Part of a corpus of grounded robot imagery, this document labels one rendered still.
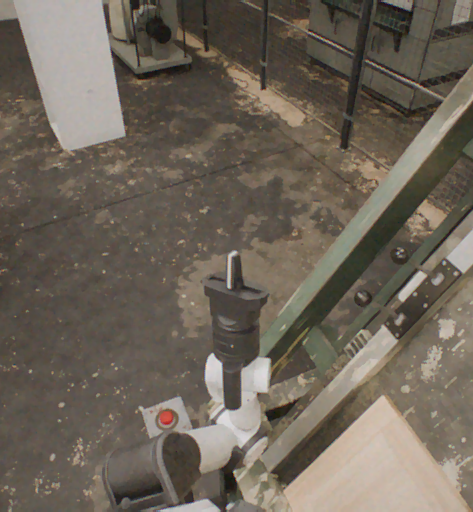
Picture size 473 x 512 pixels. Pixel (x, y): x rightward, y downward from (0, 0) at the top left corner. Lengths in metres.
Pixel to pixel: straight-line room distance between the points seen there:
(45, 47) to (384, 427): 3.70
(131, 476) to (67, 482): 1.52
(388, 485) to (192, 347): 1.71
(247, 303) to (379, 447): 0.53
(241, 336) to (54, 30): 3.57
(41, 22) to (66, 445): 3.02
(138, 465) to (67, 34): 3.65
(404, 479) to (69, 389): 1.91
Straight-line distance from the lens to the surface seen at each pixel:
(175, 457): 0.89
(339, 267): 1.18
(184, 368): 2.58
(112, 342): 2.75
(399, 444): 1.11
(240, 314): 0.78
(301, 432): 1.25
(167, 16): 5.93
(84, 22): 4.17
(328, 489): 1.25
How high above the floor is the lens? 2.17
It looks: 43 degrees down
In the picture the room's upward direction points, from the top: straight up
